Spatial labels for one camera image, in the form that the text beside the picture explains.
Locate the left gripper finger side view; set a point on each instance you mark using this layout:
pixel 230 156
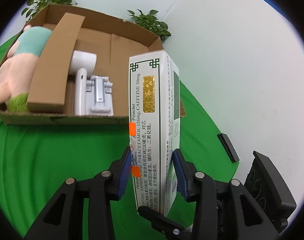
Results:
pixel 162 224

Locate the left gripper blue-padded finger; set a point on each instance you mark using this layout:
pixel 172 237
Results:
pixel 80 205
pixel 222 210

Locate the white grey folding stand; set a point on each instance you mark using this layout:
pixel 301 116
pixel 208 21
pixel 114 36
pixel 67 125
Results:
pixel 99 96

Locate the long brown cardboard box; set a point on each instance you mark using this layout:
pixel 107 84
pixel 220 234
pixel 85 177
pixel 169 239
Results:
pixel 48 87

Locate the pig plush toy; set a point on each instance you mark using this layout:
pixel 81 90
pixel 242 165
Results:
pixel 17 71

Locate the white green medicine box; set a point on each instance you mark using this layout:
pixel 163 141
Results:
pixel 154 128

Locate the white hair dryer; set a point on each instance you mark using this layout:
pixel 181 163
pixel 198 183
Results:
pixel 81 67

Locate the right potted green plant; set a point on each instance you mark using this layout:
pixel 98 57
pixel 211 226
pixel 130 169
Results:
pixel 151 23

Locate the potted green plant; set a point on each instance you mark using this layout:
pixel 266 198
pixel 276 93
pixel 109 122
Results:
pixel 151 23
pixel 33 7

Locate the left potted green plant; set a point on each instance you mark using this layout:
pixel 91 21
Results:
pixel 33 7

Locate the black wall-mounted bar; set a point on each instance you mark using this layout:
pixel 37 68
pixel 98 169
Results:
pixel 229 148

